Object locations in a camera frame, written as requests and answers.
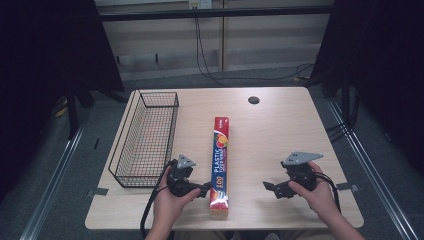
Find grey metal table bracket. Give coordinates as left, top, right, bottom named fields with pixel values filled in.
left=85, top=187, right=110, bottom=198
left=335, top=182, right=361, bottom=193

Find black wire basket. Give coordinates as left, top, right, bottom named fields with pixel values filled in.
left=108, top=89, right=180, bottom=189

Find dark curtain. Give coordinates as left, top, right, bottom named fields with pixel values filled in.
left=0, top=0, right=126, bottom=203
left=309, top=0, right=424, bottom=178

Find person's right hand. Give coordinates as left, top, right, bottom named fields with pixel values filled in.
left=287, top=161, right=340, bottom=219

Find yellow strap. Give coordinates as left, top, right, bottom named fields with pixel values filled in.
left=53, top=95, right=69, bottom=118

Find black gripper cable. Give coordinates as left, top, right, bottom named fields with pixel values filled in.
left=139, top=159, right=176, bottom=240
left=313, top=171, right=343, bottom=214

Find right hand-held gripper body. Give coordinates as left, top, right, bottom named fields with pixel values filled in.
left=281, top=151, right=324, bottom=193

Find person's left hand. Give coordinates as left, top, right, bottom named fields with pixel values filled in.
left=153, top=165, right=202, bottom=232

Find black metal stand leg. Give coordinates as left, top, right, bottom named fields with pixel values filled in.
left=65, top=89, right=80, bottom=140

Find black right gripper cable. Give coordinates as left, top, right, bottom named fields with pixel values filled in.
left=313, top=171, right=343, bottom=214

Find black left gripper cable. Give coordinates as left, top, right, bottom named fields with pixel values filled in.
left=139, top=159, right=176, bottom=240

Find black hanging cable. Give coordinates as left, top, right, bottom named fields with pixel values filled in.
left=196, top=17, right=316, bottom=83
left=194, top=17, right=232, bottom=89

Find aluminium floor rail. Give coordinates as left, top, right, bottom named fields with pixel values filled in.
left=19, top=109, right=88, bottom=240
left=325, top=98, right=420, bottom=240

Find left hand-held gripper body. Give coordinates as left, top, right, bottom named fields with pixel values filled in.
left=166, top=153, right=204, bottom=198

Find red and blue plastic wrap box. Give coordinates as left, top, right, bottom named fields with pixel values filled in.
left=209, top=116, right=231, bottom=216

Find bundle of black floor cables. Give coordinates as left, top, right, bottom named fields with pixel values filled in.
left=325, top=99, right=361, bottom=144

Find black horizontal metal bar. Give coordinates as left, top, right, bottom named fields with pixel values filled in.
left=98, top=4, right=335, bottom=23

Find white wall socket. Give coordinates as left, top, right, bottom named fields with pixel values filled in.
left=187, top=0, right=214, bottom=10

